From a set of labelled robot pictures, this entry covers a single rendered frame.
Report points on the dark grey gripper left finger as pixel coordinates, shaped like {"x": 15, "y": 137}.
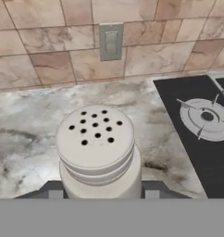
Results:
{"x": 52, "y": 189}

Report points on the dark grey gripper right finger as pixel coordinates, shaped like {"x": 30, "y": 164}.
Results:
{"x": 155, "y": 188}

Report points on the white shaker with holed lid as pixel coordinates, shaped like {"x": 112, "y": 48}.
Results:
{"x": 97, "y": 154}

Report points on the black hob with grey burner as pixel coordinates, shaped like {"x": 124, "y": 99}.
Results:
{"x": 197, "y": 135}

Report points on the grey wall switch plate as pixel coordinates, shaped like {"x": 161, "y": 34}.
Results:
{"x": 111, "y": 41}

